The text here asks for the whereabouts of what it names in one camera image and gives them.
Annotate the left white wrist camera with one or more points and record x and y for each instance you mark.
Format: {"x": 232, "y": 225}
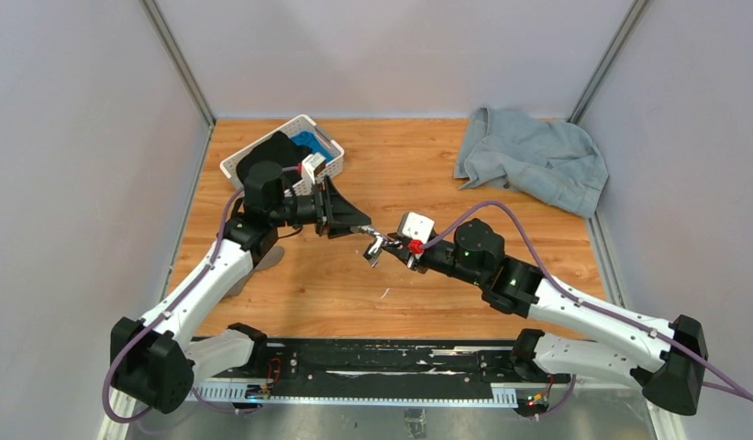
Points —
{"x": 310, "y": 167}

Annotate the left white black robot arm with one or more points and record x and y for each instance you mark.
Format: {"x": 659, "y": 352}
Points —
{"x": 155, "y": 359}

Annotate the blue cloth in basket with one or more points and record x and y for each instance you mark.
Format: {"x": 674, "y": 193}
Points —
{"x": 308, "y": 140}

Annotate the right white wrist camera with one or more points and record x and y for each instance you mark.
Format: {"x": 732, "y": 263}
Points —
{"x": 415, "y": 226}

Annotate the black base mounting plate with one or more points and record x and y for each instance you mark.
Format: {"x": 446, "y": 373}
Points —
{"x": 388, "y": 371}

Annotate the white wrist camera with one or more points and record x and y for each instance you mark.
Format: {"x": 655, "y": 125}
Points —
{"x": 415, "y": 226}
{"x": 310, "y": 167}

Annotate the grey-blue denim garment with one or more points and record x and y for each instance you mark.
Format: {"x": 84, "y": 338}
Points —
{"x": 553, "y": 161}

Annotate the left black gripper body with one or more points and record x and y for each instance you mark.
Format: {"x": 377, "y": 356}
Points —
{"x": 318, "y": 203}

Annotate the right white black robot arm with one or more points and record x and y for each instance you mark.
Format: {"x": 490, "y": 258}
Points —
{"x": 662, "y": 359}

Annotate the chrome water faucet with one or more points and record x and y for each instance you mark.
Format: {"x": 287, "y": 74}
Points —
{"x": 380, "y": 243}

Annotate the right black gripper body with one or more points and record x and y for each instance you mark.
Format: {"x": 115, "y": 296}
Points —
{"x": 422, "y": 263}

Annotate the black cloth in basket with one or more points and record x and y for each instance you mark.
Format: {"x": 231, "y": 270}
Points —
{"x": 278, "y": 148}

